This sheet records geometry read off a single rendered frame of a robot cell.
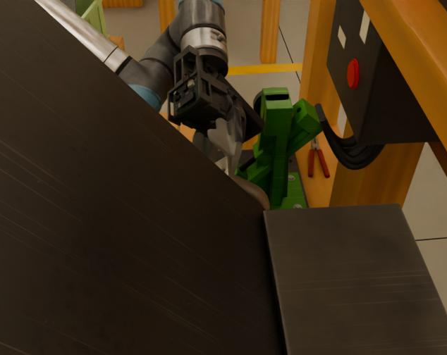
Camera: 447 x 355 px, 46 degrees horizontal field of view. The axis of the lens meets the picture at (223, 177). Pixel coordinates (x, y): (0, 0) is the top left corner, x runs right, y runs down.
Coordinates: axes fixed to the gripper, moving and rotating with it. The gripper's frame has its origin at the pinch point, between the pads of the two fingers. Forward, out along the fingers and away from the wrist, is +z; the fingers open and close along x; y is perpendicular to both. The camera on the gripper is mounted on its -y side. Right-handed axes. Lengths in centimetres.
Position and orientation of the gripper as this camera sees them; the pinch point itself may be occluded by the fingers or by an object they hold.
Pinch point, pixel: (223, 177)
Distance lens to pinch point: 74.2
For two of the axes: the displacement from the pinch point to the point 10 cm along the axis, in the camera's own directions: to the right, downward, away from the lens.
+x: 7.1, -4.0, -5.9
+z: 0.7, 8.6, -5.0
